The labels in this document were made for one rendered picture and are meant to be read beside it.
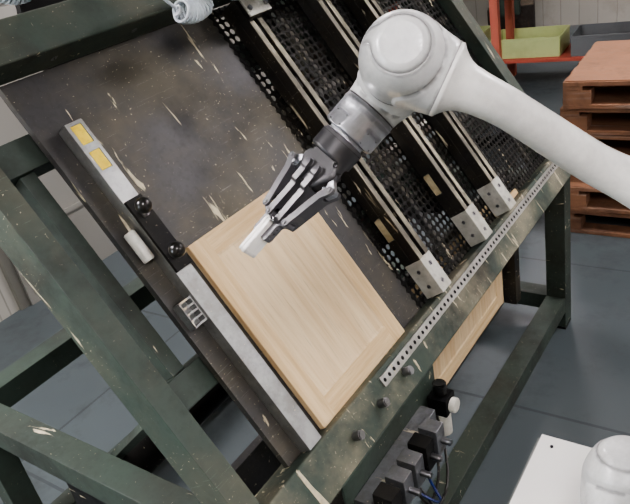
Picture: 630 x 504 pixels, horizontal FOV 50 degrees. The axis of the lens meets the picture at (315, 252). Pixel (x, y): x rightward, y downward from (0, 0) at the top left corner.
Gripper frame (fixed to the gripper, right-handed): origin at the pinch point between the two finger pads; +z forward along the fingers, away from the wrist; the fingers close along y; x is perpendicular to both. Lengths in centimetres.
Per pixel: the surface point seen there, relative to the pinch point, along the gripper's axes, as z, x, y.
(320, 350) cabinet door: 23, 70, -25
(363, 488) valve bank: 40, 81, 4
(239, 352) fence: 32, 45, -25
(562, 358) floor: -18, 239, -40
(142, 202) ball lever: 17.1, 10.4, -44.1
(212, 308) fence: 28, 37, -34
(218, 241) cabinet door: 18, 39, -50
